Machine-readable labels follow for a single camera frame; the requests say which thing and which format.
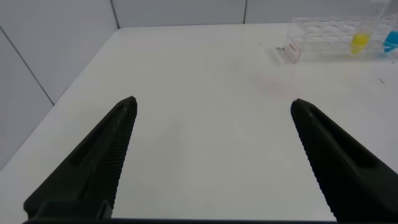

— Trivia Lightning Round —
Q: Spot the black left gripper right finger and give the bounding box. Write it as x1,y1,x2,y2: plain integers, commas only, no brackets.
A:
290,98,398,223

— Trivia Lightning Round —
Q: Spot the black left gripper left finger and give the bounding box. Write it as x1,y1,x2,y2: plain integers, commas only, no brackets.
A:
23,95,138,220

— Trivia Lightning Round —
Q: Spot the test tube with blue pigment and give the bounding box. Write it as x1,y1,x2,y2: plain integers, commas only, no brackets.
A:
382,0,398,54

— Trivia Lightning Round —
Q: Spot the test tube with yellow pigment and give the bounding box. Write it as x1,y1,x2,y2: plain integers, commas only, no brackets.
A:
349,0,390,56

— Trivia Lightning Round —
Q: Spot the clear acrylic test tube rack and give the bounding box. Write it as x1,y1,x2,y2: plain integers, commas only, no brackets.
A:
283,15,398,64

